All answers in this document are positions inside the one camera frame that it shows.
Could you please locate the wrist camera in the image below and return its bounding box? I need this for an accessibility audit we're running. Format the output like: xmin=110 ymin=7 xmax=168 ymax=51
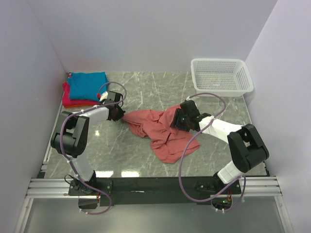
xmin=100 ymin=91 xmax=123 ymax=104
xmin=180 ymin=100 xmax=199 ymax=114

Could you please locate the folded blue t shirt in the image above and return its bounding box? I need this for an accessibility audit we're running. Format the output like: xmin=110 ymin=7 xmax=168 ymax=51
xmin=67 ymin=72 xmax=108 ymax=101

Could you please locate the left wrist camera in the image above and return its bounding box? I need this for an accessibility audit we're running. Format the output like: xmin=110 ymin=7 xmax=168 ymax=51
xmin=100 ymin=91 xmax=123 ymax=104

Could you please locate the aluminium rail frame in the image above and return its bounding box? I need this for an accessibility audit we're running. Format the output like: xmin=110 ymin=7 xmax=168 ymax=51
xmin=25 ymin=177 xmax=282 ymax=199

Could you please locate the white plastic basket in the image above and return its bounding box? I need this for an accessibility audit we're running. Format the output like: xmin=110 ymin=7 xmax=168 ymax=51
xmin=190 ymin=58 xmax=254 ymax=97

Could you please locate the black base beam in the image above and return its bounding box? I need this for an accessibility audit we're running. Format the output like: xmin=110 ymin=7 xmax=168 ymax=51
xmin=68 ymin=177 xmax=242 ymax=207

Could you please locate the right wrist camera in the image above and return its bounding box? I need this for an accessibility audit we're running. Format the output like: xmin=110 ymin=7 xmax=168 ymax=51
xmin=180 ymin=100 xmax=199 ymax=114

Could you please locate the folded orange t shirt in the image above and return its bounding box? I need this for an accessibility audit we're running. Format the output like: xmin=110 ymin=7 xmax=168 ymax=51
xmin=63 ymin=104 xmax=93 ymax=109

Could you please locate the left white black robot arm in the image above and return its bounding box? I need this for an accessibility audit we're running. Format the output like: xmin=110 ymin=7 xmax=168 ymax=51
xmin=51 ymin=104 xmax=125 ymax=195

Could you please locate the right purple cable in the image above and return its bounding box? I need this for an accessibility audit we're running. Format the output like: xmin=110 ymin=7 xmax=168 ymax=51
xmin=178 ymin=93 xmax=246 ymax=213

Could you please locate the folded magenta t shirt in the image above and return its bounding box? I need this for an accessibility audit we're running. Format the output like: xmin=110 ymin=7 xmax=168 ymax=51
xmin=62 ymin=82 xmax=96 ymax=105

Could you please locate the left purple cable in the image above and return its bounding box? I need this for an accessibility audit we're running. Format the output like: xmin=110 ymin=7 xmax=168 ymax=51
xmin=59 ymin=82 xmax=128 ymax=216

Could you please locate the purple cable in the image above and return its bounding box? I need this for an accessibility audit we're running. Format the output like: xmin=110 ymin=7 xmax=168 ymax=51
xmin=178 ymin=93 xmax=246 ymax=213
xmin=59 ymin=82 xmax=128 ymax=216

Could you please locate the salmon pink t shirt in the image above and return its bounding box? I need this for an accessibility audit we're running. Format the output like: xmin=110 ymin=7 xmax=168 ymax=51
xmin=122 ymin=105 xmax=192 ymax=164

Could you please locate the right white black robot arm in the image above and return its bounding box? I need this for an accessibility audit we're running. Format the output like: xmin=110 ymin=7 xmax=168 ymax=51
xmin=171 ymin=108 xmax=269 ymax=194

